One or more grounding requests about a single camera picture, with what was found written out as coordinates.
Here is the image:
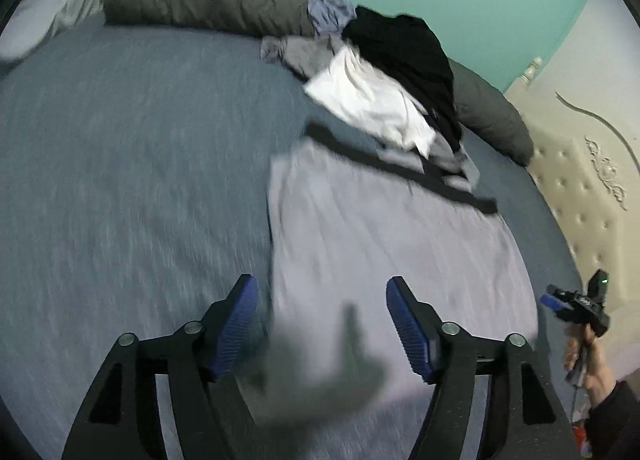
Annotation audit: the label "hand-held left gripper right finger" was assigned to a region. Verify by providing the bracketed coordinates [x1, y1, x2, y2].
[386, 276, 576, 460]

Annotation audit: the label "cream tufted headboard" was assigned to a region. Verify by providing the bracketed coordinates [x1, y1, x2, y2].
[502, 57, 640, 322]

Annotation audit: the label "light grey pillow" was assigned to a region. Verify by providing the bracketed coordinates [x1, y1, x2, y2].
[0, 0, 106, 63]

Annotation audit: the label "grey hooded garment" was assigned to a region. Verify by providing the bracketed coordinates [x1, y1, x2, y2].
[260, 34, 481, 193]

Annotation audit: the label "person's right forearm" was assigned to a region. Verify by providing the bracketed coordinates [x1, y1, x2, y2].
[582, 379, 640, 460]

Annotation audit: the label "white garment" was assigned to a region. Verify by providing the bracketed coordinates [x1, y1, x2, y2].
[304, 47, 437, 158]

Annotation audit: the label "pale blue garment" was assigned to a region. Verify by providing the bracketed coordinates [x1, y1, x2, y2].
[306, 0, 358, 36]

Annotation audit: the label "bed with blue-grey sheet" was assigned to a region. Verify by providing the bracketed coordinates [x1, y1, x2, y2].
[0, 15, 586, 460]

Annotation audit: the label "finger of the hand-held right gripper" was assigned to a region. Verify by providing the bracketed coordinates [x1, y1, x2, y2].
[539, 291, 570, 315]

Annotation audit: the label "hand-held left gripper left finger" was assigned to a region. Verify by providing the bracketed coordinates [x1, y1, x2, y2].
[61, 274, 261, 460]

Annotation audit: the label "black garment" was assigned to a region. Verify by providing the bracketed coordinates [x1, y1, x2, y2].
[342, 6, 463, 151]

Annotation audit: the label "person's right hand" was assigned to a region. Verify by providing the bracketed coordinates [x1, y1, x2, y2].
[564, 327, 618, 407]

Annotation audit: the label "grey jacket with black trim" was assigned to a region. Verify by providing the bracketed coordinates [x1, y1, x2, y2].
[267, 122, 540, 460]

